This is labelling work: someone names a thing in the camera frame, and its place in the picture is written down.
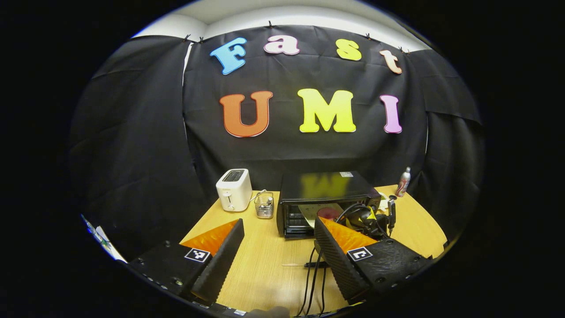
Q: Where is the silver spray bottle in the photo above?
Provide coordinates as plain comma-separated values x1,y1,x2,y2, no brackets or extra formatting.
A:
395,167,411,198

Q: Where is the wire mesh basket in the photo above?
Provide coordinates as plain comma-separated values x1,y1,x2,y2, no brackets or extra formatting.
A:
254,190,275,220

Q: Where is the black backdrop cloth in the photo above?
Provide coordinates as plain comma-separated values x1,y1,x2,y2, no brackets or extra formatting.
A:
68,24,486,262

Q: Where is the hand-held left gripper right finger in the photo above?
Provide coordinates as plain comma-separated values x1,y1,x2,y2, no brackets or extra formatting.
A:
314,216,433,305

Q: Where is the white toaster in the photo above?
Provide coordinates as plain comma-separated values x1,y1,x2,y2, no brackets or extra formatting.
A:
216,168,253,213

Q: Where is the white printed sheet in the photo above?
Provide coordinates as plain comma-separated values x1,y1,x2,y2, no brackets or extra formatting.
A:
81,214,128,264

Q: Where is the black cable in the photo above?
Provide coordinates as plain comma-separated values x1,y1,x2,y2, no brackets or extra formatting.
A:
319,264,329,315
296,246,322,317

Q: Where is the cream square plate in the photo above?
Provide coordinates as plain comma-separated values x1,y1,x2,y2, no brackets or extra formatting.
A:
305,203,346,229

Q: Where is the black electric oven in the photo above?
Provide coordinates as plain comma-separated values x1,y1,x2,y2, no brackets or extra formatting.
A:
276,171,383,269

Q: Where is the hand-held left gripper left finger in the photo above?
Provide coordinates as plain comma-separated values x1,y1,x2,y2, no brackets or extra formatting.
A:
127,218,245,305

